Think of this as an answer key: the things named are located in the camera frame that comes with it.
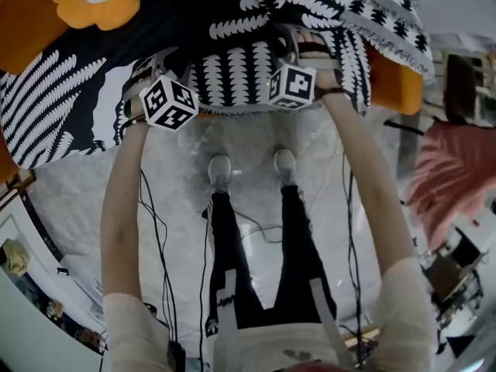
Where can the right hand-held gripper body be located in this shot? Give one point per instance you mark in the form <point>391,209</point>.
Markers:
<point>294,85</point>

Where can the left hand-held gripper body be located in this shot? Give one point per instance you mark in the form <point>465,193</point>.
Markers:
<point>169,103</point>

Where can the black white patterned blanket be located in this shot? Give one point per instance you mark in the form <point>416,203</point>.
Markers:
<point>232,78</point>

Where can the orange sofa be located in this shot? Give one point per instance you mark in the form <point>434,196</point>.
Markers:
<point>23,25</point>

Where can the person's right forearm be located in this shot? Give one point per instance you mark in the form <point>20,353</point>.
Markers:
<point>368,176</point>

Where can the person's left forearm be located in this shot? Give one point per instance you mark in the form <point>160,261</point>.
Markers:
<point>124,192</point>

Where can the person's right hand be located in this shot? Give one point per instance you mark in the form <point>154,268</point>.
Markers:
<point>313,42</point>

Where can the person's right grey shoe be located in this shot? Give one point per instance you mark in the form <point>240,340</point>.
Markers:
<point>285,167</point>

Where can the person's grey shoe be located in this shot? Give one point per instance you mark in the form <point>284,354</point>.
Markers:
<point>219,173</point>
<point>285,167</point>

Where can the person's left grey shoe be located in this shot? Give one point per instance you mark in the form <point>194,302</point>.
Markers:
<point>219,173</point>

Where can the person's right leg black trousers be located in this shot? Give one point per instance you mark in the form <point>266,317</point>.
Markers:
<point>300,238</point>

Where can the person's leg black trousers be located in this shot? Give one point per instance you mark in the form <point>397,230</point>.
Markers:
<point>300,238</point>
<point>228,246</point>

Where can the person's left leg black trousers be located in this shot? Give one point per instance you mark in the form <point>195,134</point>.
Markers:
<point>228,246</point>

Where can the pink leaf patterned cloth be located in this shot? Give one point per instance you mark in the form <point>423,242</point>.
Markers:
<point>449,176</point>

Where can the yellow crumpled cloth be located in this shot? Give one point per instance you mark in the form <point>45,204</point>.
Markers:
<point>15,256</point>

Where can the cluttered work desk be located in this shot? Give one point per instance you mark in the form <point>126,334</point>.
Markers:
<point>453,273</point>

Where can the person's cream shirt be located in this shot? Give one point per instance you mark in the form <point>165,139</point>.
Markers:
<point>403,316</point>

